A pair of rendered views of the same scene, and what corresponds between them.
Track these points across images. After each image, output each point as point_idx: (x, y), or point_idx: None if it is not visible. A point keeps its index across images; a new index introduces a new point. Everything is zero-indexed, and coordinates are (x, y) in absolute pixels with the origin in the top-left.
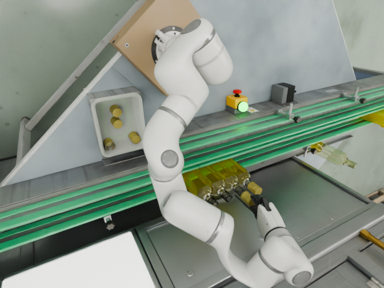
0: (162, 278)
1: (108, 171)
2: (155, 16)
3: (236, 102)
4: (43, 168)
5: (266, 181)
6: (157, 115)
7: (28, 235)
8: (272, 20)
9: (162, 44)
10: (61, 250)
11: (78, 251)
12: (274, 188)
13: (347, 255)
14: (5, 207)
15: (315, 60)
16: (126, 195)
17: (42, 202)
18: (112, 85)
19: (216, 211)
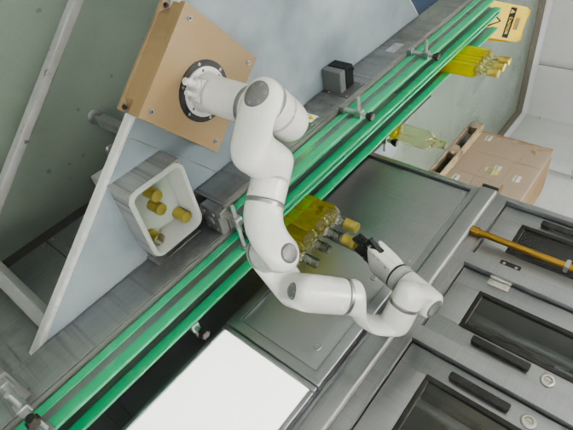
0: (292, 363)
1: (169, 271)
2: (175, 60)
3: None
4: (83, 300)
5: (350, 200)
6: (254, 209)
7: (117, 386)
8: None
9: (195, 94)
10: (150, 384)
11: (178, 377)
12: (362, 208)
13: (464, 261)
14: (74, 368)
15: (366, 13)
16: None
17: (112, 342)
18: (135, 160)
19: (344, 282)
